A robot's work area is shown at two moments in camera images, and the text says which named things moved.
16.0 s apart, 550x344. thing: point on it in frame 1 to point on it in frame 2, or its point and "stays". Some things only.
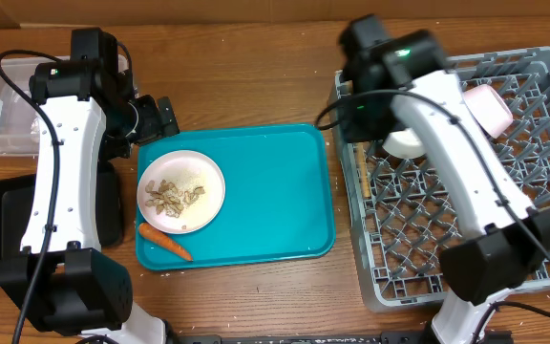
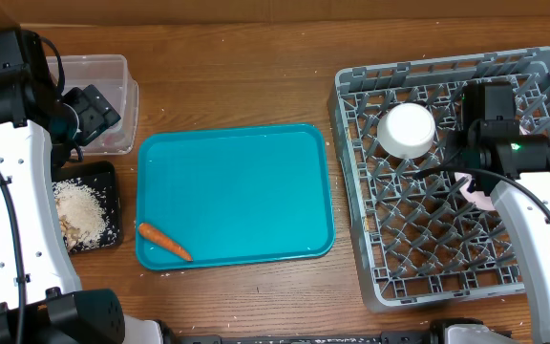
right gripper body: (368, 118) to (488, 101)
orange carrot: (152, 233) stays
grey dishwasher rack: (399, 216) stays
